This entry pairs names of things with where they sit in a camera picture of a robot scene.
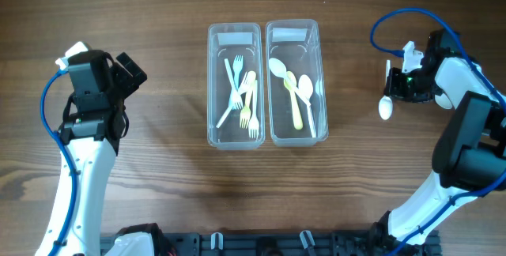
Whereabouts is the translucent white spoon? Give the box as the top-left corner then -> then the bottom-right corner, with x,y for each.
378,60 -> 393,120

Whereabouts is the yellow plastic spoon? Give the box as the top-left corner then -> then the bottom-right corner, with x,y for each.
284,71 -> 304,130

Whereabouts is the light blue plastic fork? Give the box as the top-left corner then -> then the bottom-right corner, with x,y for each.
232,55 -> 244,92

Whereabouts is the white fork handle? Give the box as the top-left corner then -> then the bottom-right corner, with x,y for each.
225,58 -> 243,109

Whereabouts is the white fork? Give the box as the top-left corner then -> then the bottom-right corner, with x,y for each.
216,71 -> 256,128

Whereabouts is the yellow plastic fork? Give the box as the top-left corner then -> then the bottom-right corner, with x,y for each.
240,71 -> 256,129

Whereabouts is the white fork diagonal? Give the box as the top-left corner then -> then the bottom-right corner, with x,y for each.
248,80 -> 259,139

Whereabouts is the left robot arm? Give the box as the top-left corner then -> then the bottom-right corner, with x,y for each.
36,42 -> 147,255

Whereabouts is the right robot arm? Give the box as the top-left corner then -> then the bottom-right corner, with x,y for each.
367,29 -> 505,255

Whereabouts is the right clear plastic container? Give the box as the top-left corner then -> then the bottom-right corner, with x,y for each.
266,19 -> 329,147

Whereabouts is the clear plastic container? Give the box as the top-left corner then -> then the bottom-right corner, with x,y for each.
207,23 -> 265,150
266,19 -> 329,147

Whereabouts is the left clear plastic container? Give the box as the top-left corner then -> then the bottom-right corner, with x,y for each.
207,23 -> 265,150

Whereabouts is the left blue cable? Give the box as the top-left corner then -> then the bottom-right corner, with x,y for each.
39,68 -> 80,256

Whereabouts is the blue cable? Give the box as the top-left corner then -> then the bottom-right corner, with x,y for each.
369,7 -> 506,256
39,68 -> 80,256

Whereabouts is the right blue cable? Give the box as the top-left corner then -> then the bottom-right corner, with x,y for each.
369,7 -> 506,256

